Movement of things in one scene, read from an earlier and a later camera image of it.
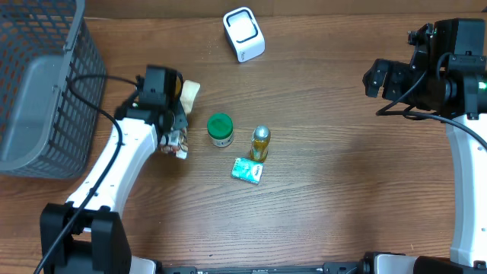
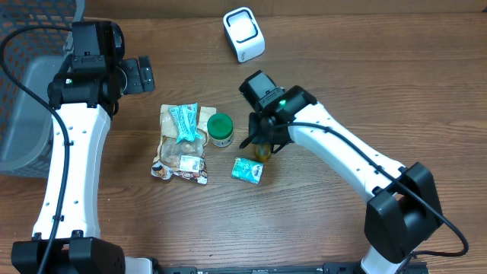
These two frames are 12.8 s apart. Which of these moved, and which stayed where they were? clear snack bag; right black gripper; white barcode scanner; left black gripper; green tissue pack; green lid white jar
Moved: right black gripper; clear snack bag; left black gripper
Stayed: green lid white jar; white barcode scanner; green tissue pack
